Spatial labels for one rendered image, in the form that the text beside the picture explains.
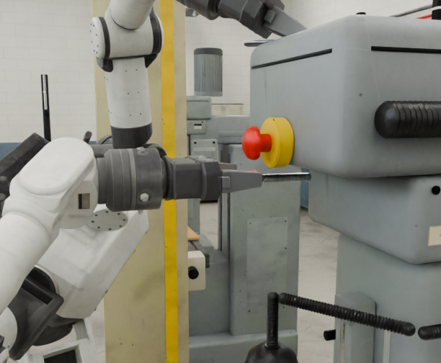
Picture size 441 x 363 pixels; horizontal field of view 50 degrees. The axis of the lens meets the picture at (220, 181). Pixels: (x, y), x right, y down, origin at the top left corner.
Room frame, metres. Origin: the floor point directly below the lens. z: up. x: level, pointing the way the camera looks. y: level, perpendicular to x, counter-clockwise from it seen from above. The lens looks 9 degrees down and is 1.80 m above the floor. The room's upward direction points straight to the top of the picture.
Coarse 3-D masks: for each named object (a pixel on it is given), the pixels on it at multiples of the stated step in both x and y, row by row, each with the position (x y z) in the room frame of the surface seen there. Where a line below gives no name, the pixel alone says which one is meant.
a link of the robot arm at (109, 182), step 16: (96, 160) 0.65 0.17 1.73; (112, 160) 0.63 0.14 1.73; (128, 160) 0.64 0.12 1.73; (96, 176) 0.62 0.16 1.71; (112, 176) 0.62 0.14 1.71; (128, 176) 0.63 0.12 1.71; (80, 192) 0.62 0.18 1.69; (96, 192) 0.62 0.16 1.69; (112, 192) 0.62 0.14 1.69; (128, 192) 0.63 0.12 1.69; (80, 208) 0.63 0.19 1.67; (112, 208) 0.64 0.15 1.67; (128, 208) 0.64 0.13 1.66; (64, 224) 0.65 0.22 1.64; (80, 224) 0.66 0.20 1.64
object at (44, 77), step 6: (42, 78) 4.37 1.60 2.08; (42, 84) 4.37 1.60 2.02; (42, 90) 4.37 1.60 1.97; (42, 96) 4.38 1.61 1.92; (48, 96) 4.40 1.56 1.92; (48, 102) 4.39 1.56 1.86; (48, 108) 4.39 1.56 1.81; (48, 114) 4.38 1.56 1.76; (48, 120) 4.38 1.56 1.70; (48, 126) 4.38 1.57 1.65; (48, 132) 4.38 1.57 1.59; (48, 138) 4.37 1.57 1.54
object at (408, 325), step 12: (288, 300) 0.52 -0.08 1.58; (300, 300) 0.52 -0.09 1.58; (312, 300) 0.51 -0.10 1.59; (324, 312) 0.50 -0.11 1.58; (336, 312) 0.49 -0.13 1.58; (348, 312) 0.49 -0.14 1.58; (360, 312) 0.48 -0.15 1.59; (372, 324) 0.47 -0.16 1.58; (384, 324) 0.46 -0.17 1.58; (396, 324) 0.46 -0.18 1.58; (408, 324) 0.45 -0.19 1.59
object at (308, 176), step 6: (264, 174) 0.69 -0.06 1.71; (270, 174) 0.69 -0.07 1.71; (276, 174) 0.69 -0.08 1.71; (282, 174) 0.69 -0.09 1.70; (288, 174) 0.70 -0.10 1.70; (294, 174) 0.70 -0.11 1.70; (300, 174) 0.70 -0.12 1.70; (306, 174) 0.70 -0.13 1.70; (264, 180) 0.69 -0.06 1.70; (270, 180) 0.69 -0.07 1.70; (276, 180) 0.69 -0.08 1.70; (282, 180) 0.69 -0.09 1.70; (288, 180) 0.70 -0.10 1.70; (294, 180) 0.70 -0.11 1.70; (300, 180) 0.70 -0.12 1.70; (306, 180) 0.70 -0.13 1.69
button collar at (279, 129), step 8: (272, 120) 0.56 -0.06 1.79; (280, 120) 0.56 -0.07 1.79; (264, 128) 0.58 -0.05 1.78; (272, 128) 0.56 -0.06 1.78; (280, 128) 0.55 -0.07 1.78; (288, 128) 0.55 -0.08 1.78; (272, 136) 0.56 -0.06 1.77; (280, 136) 0.54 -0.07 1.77; (288, 136) 0.55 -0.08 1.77; (272, 144) 0.56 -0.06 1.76; (280, 144) 0.54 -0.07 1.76; (288, 144) 0.54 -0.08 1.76; (264, 152) 0.58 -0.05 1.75; (272, 152) 0.56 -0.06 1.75; (280, 152) 0.54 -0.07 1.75; (288, 152) 0.55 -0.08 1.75; (264, 160) 0.58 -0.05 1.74; (272, 160) 0.56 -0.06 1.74; (280, 160) 0.55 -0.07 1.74; (288, 160) 0.55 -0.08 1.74
